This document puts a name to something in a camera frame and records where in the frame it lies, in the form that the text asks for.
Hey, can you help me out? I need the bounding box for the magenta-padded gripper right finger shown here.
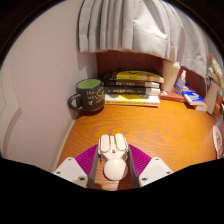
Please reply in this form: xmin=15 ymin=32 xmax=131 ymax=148
xmin=127 ymin=143 xmax=174 ymax=189

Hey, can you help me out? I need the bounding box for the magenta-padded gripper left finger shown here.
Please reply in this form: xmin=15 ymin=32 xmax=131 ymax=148
xmin=52 ymin=143 xmax=101 ymax=190

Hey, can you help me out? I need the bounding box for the white computer mouse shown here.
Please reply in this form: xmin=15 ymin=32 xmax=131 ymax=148
xmin=97 ymin=133 xmax=130 ymax=182

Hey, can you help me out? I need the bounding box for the red flat book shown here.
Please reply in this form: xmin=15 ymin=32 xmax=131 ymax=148
xmin=159 ymin=90 xmax=188 ymax=103

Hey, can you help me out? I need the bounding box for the dark mug green inside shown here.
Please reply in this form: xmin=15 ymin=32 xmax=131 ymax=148
xmin=67 ymin=78 xmax=106 ymax=113

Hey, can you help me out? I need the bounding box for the orange cover book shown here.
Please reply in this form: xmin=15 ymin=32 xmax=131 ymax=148
xmin=194 ymin=102 xmax=210 ymax=112

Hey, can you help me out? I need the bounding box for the thick dark book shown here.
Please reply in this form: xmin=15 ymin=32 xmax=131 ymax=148
xmin=103 ymin=85 xmax=162 ymax=97

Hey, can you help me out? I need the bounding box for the blue cover book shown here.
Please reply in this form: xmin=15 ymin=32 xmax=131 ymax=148
xmin=174 ymin=82 xmax=208 ymax=107

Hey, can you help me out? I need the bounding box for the thin dark book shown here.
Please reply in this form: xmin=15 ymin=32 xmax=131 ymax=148
xmin=103 ymin=79 xmax=162 ymax=90

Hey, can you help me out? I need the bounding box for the clear spray bottle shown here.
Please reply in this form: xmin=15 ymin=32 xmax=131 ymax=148
xmin=173 ymin=69 xmax=188 ymax=97

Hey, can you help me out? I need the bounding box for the white ceramic vase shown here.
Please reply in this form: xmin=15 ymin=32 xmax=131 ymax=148
xmin=203 ymin=80 xmax=222 ymax=115

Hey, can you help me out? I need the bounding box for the white pleated curtain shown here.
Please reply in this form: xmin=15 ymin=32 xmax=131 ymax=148
xmin=77 ymin=0 xmax=209 ymax=78

